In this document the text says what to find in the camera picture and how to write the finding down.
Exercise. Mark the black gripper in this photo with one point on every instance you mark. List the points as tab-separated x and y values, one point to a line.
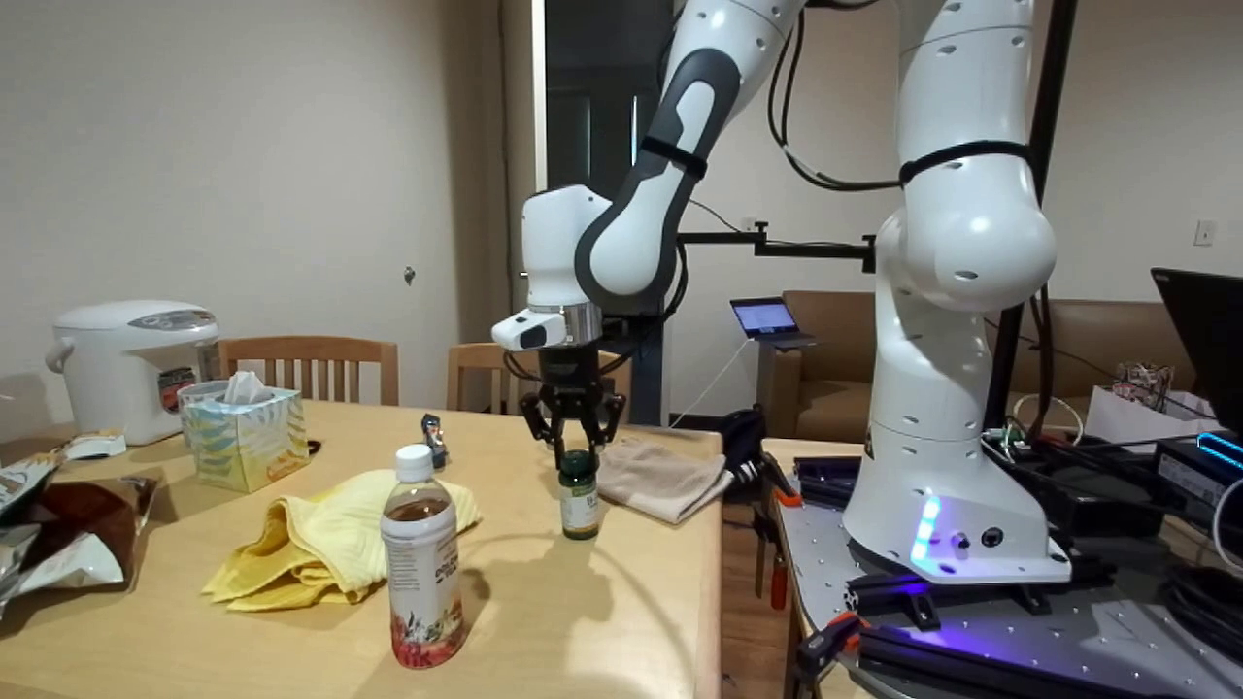
571	377

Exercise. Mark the small green-capped bottle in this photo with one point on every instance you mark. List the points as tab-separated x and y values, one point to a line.
580	498

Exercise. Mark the tall tea bottle white cap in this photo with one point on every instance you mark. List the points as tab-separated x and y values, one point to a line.
419	570

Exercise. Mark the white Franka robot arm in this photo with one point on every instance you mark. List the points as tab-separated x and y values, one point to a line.
956	391

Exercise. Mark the beige folded cloth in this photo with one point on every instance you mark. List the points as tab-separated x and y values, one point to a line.
667	475

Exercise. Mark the wooden chair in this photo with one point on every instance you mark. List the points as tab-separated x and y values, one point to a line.
478	372
311	350

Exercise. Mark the small laptop blue screen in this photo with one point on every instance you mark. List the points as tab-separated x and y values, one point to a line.
768	317

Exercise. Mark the brown sofa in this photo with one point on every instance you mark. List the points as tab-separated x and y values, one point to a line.
827	350

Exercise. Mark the yellow cloth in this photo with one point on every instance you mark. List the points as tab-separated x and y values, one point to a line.
311	544

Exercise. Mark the patterned tissue box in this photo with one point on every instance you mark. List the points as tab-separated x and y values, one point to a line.
246	434

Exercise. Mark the white electric water pot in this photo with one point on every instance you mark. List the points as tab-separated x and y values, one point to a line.
120	372

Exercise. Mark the brown snack bag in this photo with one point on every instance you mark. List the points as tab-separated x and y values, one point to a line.
97	511

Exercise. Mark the silver snack bag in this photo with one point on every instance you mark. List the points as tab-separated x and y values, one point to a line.
21	482

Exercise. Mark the black vertical pole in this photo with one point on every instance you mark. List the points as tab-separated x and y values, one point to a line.
1042	102

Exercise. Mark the blue-lit black computer box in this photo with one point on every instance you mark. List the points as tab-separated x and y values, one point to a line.
1205	471

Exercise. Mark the black monitor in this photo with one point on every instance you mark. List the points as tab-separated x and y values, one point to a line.
1208	342

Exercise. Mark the black camera on boom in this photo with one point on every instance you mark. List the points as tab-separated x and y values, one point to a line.
779	242

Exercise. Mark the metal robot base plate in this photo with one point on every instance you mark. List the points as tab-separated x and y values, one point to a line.
1036	636

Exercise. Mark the white wall outlet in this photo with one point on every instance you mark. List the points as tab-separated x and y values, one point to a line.
1202	234

